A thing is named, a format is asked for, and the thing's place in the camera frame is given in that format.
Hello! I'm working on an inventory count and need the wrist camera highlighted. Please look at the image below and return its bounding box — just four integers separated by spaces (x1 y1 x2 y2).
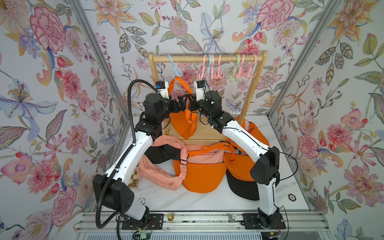
156 81 169 99
194 79 206 102

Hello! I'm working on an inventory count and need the black waist bag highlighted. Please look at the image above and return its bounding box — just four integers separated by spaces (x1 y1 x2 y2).
226 170 260 201
145 145 181 164

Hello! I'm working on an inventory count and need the aluminium corner post right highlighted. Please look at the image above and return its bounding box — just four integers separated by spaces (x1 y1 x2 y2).
266 0 343 119

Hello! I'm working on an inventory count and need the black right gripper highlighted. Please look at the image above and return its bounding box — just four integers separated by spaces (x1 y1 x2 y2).
189 93 216 124

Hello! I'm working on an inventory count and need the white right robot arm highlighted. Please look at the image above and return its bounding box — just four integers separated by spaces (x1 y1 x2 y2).
191 88 283 229

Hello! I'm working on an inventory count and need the aluminium corner post left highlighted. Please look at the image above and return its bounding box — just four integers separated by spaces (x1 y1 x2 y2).
69 0 130 167

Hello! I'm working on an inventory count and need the wooden hanging rack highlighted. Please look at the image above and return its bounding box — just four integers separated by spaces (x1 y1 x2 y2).
147 50 269 146

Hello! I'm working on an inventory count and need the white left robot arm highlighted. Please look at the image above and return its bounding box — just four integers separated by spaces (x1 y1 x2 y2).
93 93 187 229

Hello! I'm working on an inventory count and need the blue plastic hook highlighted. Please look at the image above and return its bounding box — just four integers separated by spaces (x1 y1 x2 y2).
207 55 215 80
168 55 183 78

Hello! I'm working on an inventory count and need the pink plastic hook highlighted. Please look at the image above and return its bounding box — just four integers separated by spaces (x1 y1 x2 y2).
197 55 207 80
245 55 258 79

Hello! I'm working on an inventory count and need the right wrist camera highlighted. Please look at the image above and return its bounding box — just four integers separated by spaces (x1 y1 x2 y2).
194 79 206 102

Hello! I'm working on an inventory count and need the pink plastic hook right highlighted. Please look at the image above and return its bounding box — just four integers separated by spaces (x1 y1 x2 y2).
245 55 258 79

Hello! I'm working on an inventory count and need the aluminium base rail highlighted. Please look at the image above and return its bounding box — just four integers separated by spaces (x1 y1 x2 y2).
74 211 333 240

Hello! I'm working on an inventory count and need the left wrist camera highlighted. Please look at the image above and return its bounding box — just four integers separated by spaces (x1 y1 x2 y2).
156 81 169 99

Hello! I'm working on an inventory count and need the wooden chessboard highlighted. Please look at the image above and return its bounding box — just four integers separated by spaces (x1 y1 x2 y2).
128 167 139 189

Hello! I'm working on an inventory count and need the green plastic hook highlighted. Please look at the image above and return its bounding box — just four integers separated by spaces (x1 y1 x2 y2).
230 55 241 82

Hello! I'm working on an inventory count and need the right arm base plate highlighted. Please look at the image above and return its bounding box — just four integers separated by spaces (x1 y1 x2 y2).
241 212 287 230

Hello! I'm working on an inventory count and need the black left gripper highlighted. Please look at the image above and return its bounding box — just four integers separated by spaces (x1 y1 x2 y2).
154 92 187 124

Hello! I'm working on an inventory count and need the pink waist bag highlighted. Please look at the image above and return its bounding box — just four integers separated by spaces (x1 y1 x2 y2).
186 145 225 164
138 136 189 191

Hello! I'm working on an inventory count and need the aluminium corner post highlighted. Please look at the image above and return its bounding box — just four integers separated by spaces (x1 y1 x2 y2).
69 0 130 167
266 0 343 119

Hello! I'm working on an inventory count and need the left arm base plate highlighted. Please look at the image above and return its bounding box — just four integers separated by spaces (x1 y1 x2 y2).
121 214 164 231

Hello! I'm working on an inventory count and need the blue plastic hook far left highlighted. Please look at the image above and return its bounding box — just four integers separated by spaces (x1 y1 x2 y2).
168 55 183 78

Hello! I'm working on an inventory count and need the orange waist bag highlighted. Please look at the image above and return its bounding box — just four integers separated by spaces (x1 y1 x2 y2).
223 120 270 182
174 142 235 194

